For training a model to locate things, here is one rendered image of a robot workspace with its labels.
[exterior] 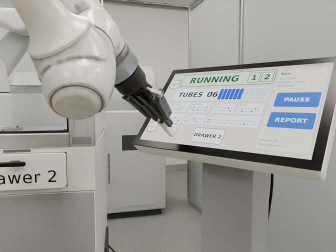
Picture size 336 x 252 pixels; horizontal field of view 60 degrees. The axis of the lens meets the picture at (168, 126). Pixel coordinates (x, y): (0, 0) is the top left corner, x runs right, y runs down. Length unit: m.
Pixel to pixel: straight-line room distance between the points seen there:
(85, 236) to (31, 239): 0.17
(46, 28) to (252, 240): 0.70
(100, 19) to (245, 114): 0.41
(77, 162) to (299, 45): 1.27
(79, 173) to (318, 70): 0.75
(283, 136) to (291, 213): 1.18
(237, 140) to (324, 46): 0.99
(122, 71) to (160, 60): 3.79
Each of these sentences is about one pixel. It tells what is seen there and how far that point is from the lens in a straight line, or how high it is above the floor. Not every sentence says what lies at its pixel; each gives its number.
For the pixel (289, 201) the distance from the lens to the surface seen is 1.83.
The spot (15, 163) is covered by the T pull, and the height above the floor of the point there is 0.91.
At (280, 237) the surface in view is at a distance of 1.96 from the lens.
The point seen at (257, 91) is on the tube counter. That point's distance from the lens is 0.79.
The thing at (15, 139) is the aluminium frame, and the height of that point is 0.97.
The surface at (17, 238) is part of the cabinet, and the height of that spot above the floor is 0.65.
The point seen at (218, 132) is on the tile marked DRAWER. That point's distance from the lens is 0.74.
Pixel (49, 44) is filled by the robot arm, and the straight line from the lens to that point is 0.45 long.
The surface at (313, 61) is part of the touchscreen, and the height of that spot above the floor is 1.19.
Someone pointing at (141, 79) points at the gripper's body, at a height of 1.14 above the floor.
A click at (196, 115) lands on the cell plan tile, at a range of 0.82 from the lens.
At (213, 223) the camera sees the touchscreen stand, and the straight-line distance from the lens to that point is 0.90.
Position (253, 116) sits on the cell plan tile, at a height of 1.05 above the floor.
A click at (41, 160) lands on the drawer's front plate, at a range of 0.99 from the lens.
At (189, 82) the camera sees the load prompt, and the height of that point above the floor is 1.15.
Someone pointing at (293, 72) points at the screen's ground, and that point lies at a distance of 0.80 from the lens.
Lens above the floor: 1.09
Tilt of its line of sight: 5 degrees down
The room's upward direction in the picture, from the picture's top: straight up
